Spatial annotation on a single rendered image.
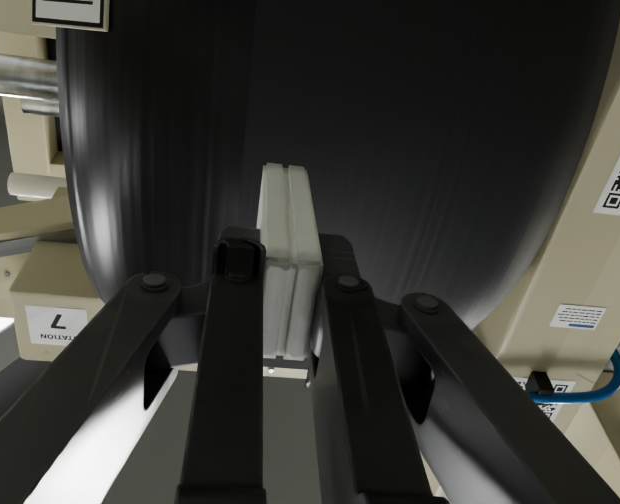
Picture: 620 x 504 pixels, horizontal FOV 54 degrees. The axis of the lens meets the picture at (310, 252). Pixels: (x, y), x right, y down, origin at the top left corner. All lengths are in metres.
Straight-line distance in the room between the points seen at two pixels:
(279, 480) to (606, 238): 2.71
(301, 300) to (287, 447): 3.16
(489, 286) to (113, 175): 0.21
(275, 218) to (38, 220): 0.96
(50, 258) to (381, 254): 0.79
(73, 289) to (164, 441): 2.36
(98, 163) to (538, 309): 0.47
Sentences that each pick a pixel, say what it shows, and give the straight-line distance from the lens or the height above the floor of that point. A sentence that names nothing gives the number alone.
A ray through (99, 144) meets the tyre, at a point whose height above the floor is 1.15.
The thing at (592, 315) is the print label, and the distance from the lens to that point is 0.69.
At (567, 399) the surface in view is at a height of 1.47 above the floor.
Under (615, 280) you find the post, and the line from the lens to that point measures 0.67.
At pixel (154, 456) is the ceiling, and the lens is 3.25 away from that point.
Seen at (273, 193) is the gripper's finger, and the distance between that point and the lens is 0.18.
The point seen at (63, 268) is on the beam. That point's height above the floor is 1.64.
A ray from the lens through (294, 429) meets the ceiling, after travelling 3.38.
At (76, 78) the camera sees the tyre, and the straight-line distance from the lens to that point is 0.32.
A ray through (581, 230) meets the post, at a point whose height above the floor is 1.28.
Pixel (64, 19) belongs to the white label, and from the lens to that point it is 0.31.
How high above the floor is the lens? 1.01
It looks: 35 degrees up
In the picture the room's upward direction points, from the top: 170 degrees counter-clockwise
